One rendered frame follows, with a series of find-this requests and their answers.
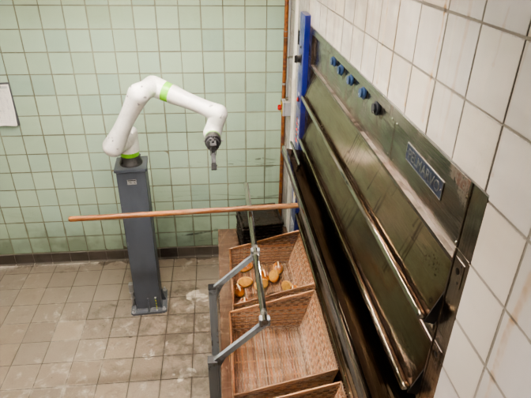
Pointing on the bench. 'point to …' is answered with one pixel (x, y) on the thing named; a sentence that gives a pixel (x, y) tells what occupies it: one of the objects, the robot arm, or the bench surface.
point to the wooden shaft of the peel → (182, 212)
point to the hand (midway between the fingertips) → (213, 157)
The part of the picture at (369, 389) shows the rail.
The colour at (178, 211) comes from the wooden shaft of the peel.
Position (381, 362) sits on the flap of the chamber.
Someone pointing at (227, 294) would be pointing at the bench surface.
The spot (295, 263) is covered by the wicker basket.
